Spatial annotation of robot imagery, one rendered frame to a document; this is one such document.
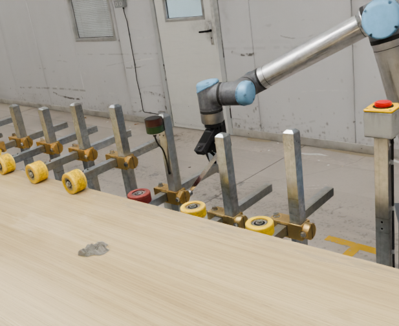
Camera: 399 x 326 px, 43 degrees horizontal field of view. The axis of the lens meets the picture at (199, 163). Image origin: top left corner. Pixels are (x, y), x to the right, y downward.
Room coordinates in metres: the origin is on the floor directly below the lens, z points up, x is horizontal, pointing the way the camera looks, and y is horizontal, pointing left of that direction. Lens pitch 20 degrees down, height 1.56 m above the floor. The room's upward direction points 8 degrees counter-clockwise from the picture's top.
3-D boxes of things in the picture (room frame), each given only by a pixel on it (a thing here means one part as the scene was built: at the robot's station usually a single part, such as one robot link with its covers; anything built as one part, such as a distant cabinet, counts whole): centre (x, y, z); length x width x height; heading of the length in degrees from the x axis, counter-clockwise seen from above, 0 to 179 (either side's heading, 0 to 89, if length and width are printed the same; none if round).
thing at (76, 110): (2.02, 0.46, 0.93); 0.03 x 0.03 x 0.48; 47
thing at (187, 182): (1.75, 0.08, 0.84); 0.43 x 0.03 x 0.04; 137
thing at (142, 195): (1.60, 0.22, 0.85); 0.08 x 0.08 x 0.11
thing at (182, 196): (1.69, 0.12, 0.85); 0.13 x 0.06 x 0.05; 47
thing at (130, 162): (1.86, 0.30, 0.95); 0.13 x 0.06 x 0.05; 47
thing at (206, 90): (1.92, -0.08, 1.14); 0.10 x 0.09 x 0.12; 61
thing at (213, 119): (1.92, -0.08, 1.05); 0.10 x 0.09 x 0.05; 46
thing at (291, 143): (1.33, -0.27, 0.90); 0.03 x 0.03 x 0.48; 47
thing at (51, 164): (2.07, 0.47, 0.95); 0.50 x 0.04 x 0.04; 137
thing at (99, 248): (1.25, 0.32, 0.91); 0.09 x 0.07 x 0.02; 90
